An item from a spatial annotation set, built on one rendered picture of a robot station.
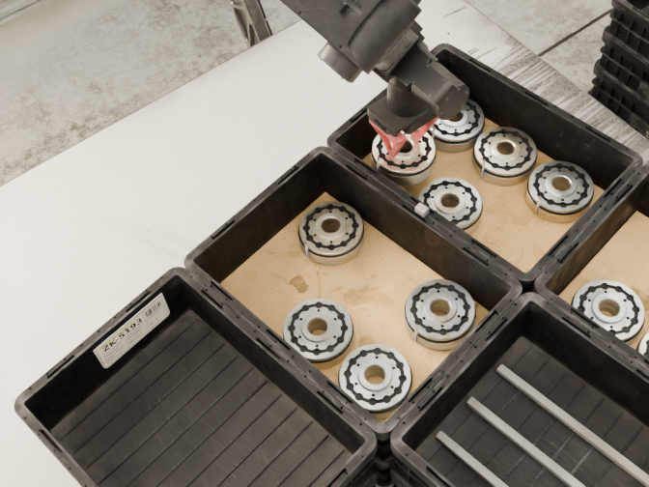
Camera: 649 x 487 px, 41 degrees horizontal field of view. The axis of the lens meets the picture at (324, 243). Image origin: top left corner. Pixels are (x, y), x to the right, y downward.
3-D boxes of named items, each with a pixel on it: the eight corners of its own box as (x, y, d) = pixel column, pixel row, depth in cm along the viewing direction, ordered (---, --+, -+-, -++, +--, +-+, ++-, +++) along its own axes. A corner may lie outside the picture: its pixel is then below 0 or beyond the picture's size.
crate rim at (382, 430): (181, 270, 127) (178, 261, 125) (322, 151, 138) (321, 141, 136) (383, 445, 110) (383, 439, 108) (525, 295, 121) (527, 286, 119)
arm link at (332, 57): (385, -50, 76) (306, 46, 78) (435, -7, 76) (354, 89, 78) (397, 0, 118) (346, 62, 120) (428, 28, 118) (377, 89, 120)
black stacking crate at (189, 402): (40, 437, 125) (11, 405, 115) (193, 303, 135) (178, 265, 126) (223, 643, 108) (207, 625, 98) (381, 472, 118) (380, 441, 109)
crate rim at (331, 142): (322, 151, 138) (321, 141, 136) (442, 49, 149) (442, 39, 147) (525, 295, 121) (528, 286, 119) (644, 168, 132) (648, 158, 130)
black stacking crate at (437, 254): (195, 301, 135) (180, 263, 126) (325, 188, 146) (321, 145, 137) (383, 470, 119) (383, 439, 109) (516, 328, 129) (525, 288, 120)
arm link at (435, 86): (395, 3, 115) (353, 54, 116) (453, 50, 109) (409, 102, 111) (429, 39, 125) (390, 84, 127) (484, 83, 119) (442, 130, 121)
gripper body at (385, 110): (444, 107, 131) (448, 71, 125) (394, 140, 127) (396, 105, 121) (415, 84, 134) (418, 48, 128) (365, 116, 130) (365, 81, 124)
